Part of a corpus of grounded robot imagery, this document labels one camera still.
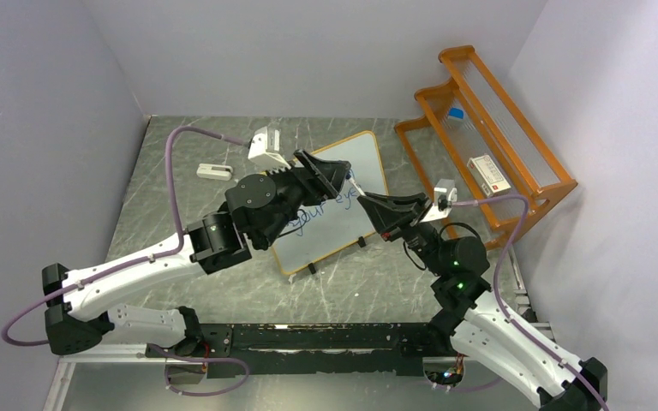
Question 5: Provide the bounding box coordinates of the orange wooden rack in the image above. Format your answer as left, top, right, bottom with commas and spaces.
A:
394, 45, 577, 248

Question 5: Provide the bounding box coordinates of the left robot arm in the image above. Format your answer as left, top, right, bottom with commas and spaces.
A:
41, 150, 351, 356

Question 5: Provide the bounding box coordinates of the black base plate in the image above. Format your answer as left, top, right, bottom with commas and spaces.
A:
166, 323, 458, 378

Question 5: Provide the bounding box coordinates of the aluminium rail frame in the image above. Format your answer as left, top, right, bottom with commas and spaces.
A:
63, 274, 530, 410

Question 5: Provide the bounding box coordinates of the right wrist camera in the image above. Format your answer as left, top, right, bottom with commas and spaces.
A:
421, 179, 458, 223

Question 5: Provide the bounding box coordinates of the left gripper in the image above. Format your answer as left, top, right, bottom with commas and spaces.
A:
258, 147, 351, 247

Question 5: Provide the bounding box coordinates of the blue white small object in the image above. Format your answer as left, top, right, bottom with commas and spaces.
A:
446, 107, 465, 122

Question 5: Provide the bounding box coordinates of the yellow framed whiteboard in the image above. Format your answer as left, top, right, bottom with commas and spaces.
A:
272, 131, 388, 275

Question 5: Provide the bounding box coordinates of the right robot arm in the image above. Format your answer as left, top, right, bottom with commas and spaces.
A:
358, 193, 608, 410

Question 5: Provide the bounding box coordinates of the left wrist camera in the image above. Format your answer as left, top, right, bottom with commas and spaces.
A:
248, 126, 290, 171

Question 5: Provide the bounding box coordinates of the blue whiteboard marker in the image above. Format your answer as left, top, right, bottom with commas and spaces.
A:
347, 176, 365, 196

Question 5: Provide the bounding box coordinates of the white red box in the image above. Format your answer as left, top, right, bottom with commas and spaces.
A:
467, 154, 511, 198

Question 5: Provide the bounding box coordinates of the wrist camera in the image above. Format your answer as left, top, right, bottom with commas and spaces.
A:
248, 126, 290, 171
421, 179, 458, 223

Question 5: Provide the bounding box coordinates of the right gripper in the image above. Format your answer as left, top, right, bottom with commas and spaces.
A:
358, 190, 447, 276

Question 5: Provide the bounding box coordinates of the white whiteboard eraser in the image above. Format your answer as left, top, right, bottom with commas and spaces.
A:
196, 163, 234, 181

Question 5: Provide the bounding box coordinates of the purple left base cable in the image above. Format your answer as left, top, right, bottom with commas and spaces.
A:
147, 342, 251, 398

